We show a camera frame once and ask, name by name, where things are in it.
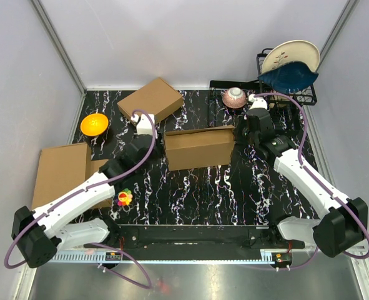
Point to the cream floral plate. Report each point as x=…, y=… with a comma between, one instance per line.
x=296, y=50

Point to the blue leaf plate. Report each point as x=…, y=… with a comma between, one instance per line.
x=290, y=77

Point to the closed cardboard box back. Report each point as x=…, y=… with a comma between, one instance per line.
x=157, y=98

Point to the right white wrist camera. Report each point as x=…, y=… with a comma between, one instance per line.
x=257, y=102

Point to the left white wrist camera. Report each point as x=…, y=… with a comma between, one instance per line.
x=142, y=123

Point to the large cardboard box left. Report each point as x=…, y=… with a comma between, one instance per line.
x=60, y=170

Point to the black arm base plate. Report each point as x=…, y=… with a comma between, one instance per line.
x=255, y=237

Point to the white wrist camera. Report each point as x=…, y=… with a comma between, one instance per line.
x=142, y=123
x=257, y=102

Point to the pink patterned bowl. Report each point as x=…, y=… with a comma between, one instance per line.
x=234, y=98

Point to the small cardboard box left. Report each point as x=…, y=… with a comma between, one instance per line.
x=91, y=168

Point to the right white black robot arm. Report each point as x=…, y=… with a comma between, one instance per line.
x=342, y=222

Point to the black wire dish rack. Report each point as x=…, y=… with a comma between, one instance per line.
x=285, y=115

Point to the orange bowl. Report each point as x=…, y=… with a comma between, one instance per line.
x=94, y=124

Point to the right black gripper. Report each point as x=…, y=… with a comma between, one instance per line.
x=241, y=122

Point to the rainbow flower toy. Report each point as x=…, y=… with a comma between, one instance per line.
x=124, y=197

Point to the beige cup in rack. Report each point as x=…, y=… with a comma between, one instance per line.
x=277, y=102

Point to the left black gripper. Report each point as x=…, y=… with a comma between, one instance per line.
x=160, y=145

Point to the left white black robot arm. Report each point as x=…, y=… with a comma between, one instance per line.
x=42, y=232

